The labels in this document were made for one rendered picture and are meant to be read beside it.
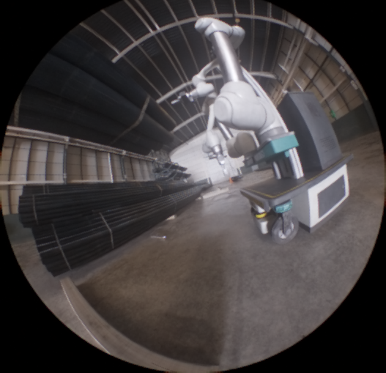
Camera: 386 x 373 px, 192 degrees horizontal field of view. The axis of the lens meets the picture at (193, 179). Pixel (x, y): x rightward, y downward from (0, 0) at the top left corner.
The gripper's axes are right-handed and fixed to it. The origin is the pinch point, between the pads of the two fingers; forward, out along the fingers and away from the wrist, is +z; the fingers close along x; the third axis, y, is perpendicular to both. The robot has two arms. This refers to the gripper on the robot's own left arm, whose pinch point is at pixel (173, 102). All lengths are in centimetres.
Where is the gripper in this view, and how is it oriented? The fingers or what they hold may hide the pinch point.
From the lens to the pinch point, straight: 112.0
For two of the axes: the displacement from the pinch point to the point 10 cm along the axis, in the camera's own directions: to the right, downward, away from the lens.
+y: -3.0, -9.5, 0.8
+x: -2.6, 0.1, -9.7
